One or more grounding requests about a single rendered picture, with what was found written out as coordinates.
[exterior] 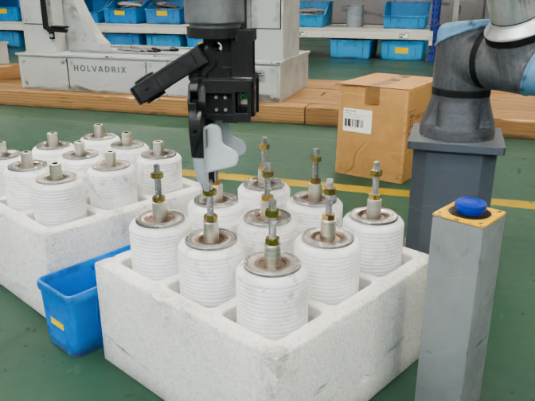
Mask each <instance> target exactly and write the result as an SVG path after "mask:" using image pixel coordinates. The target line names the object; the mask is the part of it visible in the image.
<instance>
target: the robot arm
mask: <svg viewBox="0 0 535 401"><path fill-rule="evenodd" d="M183 1H184V19H185V23H186V24H189V26H186V33H187V37H188V38H194V39H203V43H201V44H199V45H197V46H195V47H194V48H192V49H191V50H190V51H188V52H187V53H185V54H183V55H181V56H180V57H179V58H177V59H176V60H174V61H172V62H170V63H169V64H168V65H166V66H165V67H163V68H161V69H159V70H158V71H157V72H155V73H153V72H150V73H148V74H147V75H143V76H141V77H140V79H139V80H137V81H135V86H133V87H132V88H130V91H131V93H132V95H133V96H134V97H135V99H136V100H137V102H138V103H139V105H142V104H143V103H145V102H148V103H151V102H152V101H156V100H159V99H160V98H161V95H164V94H165V93H166V92H165V90H166V89H167V88H169V87H170V86H172V85H174V84H176V83H177V82H178V81H179V80H182V79H183V78H185V77H186V76H188V78H189V81H190V83H189V85H188V99H187V105H188V112H189V141H190V148H191V155H192V157H193V166H194V170H195V174H196V177H197V180H198V182H199V183H200V185H201V187H202V189H203V191H205V192H208V191H209V179H212V180H213V183H215V181H216V172H217V171H218V170H221V169H227V168H231V167H234V166H235V165H237V163H238V161H239V156H240V155H243V154H244V153H245V151H246V144H245V142H244V141H243V140H241V139H239V138H237V137H235V136H233V135H232V134H231V133H230V127H229V123H238V122H242V123H250V122H251V117H254V116H255V115H256V112H259V73H257V72H255V40H256V29H243V26H241V25H240V24H242V23H243V22H244V0H183ZM486 3H487V7H488V11H489V15H490V19H480V20H471V21H454V22H448V23H445V24H442V25H441V26H440V27H439V29H438V33H437V38H436V43H435V62H434V71H433V80H432V96H431V98H430V100H429V103H428V106H427V108H426V110H425V112H424V115H423V118H422V119H421V121H420V134H421V135H423V136H424V137H426V138H431V139H435V140H439V141H445V142H463V143H472V142H487V141H490V140H492V139H494V135H495V122H494V116H493V112H492V107H491V103H490V93H491V90H496V91H505V92H510V93H515V94H520V95H523V96H529V95H531V96H535V0H486ZM218 42H219V43H221V45H222V50H219V48H220V45H219V44H218Z"/></svg>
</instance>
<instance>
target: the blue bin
mask: <svg viewBox="0 0 535 401"><path fill-rule="evenodd" d="M130 249H131V245H130V244H129V245H127V246H125V247H121V248H118V249H115V250H114V251H109V252H107V253H105V254H102V255H98V256H96V257H94V258H91V259H87V260H84V261H83V262H80V263H76V264H73V265H71V266H69V267H65V268H62V269H60V270H58V271H54V272H51V273H49V274H45V275H42V276H41V277H39V278H38V279H37V287H38V289H39V290H40V291H41V296H42V301H43V305H44V309H45V316H46V321H47V325H48V329H49V336H50V340H51V341H52V342H53V343H54V344H55V345H57V346H58V347H60V348H61V349H63V350H64V351H66V352H67V353H68V354H69V355H70V356H72V357H74V358H81V357H83V356H86V355H88V354H89V353H91V352H94V351H96V350H98V349H100V348H102V347H103V334H102V327H101V319H100V304H99V297H98V289H97V281H96V267H95V263H96V262H98V261H100V260H103V259H107V258H112V257H115V256H116V255H117V254H120V253H123V252H125V251H129V250H130Z"/></svg>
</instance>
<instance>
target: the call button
mask: <svg viewBox="0 0 535 401"><path fill-rule="evenodd" d="M455 207H456V208H457V212H458V213H460V214H463V215H465V216H481V215H482V213H483V212H484V211H486V207H487V203H486V202H485V201H484V200H482V199H479V198H476V197H460V198H458V199H456V200H455Z"/></svg>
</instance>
